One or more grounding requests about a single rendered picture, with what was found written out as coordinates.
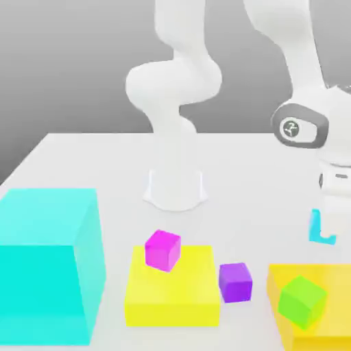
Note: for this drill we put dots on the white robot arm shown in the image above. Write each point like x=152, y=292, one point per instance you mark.
x=175, y=82

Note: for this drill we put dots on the small purple cube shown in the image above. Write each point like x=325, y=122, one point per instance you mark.
x=235, y=285

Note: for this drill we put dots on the large yellow box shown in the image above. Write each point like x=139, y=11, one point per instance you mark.
x=172, y=299

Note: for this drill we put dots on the small magenta cube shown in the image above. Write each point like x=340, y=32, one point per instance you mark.
x=160, y=253

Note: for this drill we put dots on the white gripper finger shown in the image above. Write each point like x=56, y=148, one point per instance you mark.
x=327, y=222

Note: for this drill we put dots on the small green cube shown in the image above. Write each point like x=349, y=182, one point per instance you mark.
x=300, y=304

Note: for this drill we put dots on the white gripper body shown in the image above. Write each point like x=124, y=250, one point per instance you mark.
x=333, y=186

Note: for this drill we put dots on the large orange box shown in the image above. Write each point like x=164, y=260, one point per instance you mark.
x=334, y=337

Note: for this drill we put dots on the large cyan box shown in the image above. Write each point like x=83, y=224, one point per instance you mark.
x=41, y=288

